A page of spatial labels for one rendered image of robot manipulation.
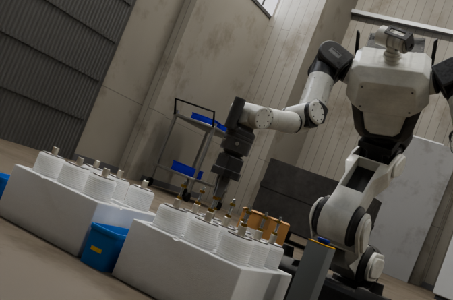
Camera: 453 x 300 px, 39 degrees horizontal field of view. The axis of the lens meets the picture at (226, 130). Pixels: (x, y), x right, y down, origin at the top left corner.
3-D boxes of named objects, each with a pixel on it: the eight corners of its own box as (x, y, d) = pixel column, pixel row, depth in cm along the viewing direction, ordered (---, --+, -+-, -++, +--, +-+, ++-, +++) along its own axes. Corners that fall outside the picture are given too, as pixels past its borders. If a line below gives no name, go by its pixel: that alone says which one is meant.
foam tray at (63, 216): (68, 225, 250) (85, 182, 251) (145, 263, 231) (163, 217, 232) (-6, 213, 216) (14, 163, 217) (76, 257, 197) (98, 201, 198)
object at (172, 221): (167, 272, 188) (189, 215, 190) (137, 261, 188) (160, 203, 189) (168, 267, 198) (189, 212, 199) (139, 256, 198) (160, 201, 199)
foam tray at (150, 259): (176, 280, 223) (195, 231, 225) (272, 328, 204) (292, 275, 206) (110, 275, 190) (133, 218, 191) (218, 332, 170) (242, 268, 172)
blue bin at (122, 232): (129, 263, 220) (142, 230, 221) (154, 276, 215) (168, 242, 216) (75, 258, 194) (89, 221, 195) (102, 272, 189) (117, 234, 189)
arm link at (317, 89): (296, 141, 216) (313, 92, 228) (327, 135, 207) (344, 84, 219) (276, 121, 210) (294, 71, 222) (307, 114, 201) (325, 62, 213)
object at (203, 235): (163, 270, 189) (186, 213, 190) (190, 278, 194) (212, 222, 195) (177, 281, 181) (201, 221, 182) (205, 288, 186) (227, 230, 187)
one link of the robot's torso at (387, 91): (344, 100, 254) (351, 18, 234) (433, 112, 245) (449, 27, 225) (331, 143, 231) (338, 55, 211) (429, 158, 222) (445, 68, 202)
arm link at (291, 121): (259, 132, 201) (298, 139, 214) (284, 127, 194) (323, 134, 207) (258, 100, 203) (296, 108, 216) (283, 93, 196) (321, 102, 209)
